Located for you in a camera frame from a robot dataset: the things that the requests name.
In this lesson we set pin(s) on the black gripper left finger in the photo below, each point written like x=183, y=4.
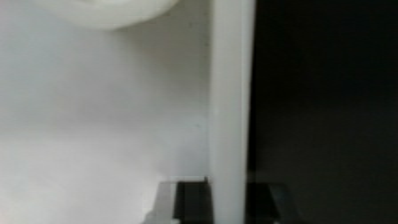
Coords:
x=192, y=203

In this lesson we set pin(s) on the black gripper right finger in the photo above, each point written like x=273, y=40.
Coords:
x=268, y=204

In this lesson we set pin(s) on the white square tabletop part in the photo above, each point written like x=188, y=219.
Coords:
x=122, y=108

